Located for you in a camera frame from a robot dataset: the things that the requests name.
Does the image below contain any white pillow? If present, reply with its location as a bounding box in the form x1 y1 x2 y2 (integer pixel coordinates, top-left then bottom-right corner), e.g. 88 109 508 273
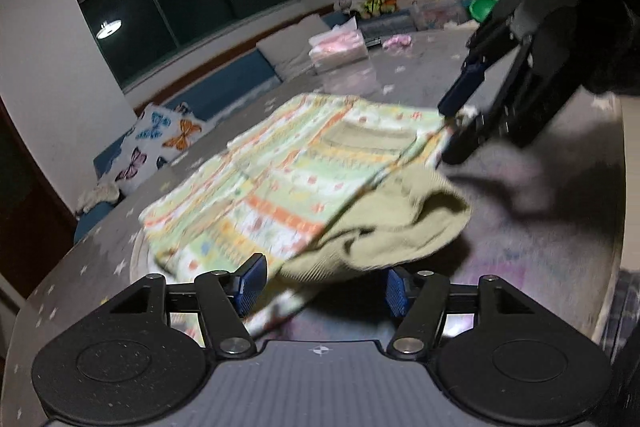
256 14 332 81

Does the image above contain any crumpled white cloth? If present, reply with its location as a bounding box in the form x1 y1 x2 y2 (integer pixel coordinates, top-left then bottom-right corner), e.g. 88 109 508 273
75 179 122 214

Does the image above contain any clear storage box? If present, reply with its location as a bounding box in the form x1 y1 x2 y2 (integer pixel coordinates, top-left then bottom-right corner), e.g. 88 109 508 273
414 0 474 30

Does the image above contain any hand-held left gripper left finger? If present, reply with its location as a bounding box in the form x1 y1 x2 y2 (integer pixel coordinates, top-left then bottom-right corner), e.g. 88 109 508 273
107 253 269 355

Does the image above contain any butterfly print pillow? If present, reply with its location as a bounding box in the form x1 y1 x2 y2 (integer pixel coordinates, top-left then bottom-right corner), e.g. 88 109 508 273
94 102 207 198

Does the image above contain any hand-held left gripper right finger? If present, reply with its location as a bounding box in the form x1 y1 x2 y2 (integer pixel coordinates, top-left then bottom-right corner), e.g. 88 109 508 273
387 268 539 356

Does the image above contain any patterned green children's garment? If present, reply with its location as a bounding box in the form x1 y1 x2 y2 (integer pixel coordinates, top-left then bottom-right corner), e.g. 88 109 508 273
139 93 473 343

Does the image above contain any grey blue box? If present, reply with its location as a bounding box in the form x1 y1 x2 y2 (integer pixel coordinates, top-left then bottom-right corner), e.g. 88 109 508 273
357 14 419 41

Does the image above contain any pink and white tissue pack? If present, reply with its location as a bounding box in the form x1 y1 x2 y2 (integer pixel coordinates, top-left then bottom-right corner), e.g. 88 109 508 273
307 31 371 76

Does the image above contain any blue wall cushion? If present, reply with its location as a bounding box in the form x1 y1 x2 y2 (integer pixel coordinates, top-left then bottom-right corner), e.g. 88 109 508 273
74 49 282 244

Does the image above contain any green plastic bowl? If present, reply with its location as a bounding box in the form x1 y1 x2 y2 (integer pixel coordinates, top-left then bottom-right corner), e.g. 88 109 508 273
469 0 497 22

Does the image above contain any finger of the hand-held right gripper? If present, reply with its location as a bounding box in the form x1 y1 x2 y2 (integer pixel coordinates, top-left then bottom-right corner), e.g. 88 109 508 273
440 7 590 166
438 0 532 115

